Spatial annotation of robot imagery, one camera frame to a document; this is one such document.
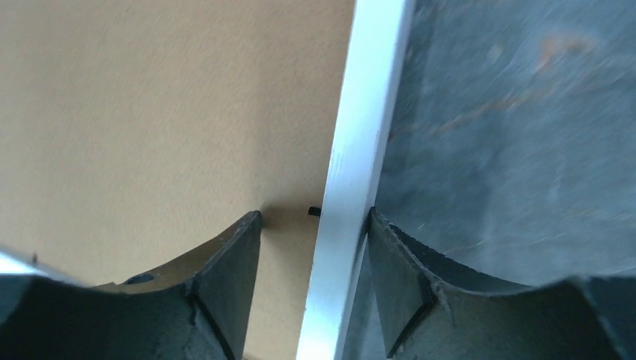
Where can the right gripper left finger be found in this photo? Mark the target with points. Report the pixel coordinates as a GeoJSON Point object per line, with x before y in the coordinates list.
{"type": "Point", "coordinates": [195, 306]}

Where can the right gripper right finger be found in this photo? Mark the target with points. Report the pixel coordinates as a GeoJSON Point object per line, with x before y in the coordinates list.
{"type": "Point", "coordinates": [431, 307]}

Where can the white picture frame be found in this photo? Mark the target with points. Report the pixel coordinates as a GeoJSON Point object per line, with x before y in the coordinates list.
{"type": "Point", "coordinates": [370, 73]}

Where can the brown cardboard backing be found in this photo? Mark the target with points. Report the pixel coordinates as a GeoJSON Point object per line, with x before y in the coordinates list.
{"type": "Point", "coordinates": [133, 131]}

